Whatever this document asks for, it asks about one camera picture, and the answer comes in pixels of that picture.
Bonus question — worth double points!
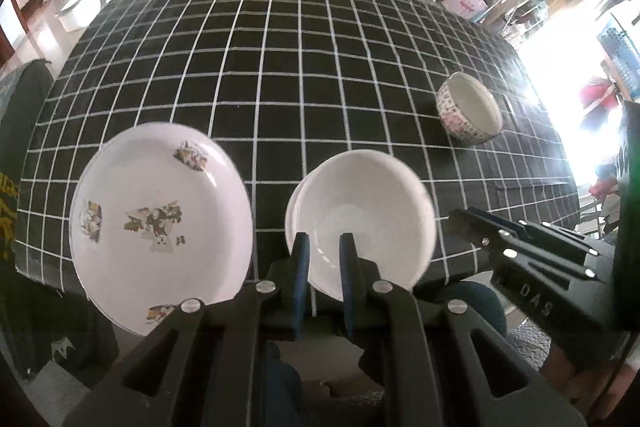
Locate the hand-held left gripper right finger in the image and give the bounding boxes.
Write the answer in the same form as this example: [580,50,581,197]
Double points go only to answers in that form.
[339,233,588,427]

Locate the blue plastic basket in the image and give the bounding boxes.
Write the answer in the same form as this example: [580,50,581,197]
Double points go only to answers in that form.
[597,19,640,100]

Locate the cartoon print white plate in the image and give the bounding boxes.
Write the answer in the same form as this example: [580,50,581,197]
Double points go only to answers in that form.
[69,122,254,338]

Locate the person's right hand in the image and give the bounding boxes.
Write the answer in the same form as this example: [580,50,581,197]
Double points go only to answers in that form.
[540,347,632,408]

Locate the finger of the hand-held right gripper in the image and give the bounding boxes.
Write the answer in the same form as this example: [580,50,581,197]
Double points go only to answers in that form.
[467,207,615,270]
[446,209,598,285]

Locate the pink bag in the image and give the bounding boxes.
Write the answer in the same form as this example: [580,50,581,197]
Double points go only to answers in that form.
[442,0,488,24]

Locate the person's left leg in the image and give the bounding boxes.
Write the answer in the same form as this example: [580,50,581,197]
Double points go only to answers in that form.
[265,341,303,427]

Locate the red clothing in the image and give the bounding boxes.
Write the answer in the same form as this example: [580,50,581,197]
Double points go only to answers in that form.
[580,77,626,130]

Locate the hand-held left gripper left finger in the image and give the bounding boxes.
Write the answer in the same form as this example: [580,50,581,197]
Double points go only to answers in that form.
[62,232,312,427]

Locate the plain white bowl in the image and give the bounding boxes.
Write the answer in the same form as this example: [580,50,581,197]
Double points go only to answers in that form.
[286,150,437,303]

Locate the chair with grey cover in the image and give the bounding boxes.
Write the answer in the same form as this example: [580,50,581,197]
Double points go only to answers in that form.
[0,59,121,383]

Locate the floral patterned bowl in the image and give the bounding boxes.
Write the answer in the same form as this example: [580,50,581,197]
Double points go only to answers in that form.
[435,73,504,145]

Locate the white mop bucket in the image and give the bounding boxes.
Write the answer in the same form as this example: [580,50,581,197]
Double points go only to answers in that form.
[56,0,101,32]

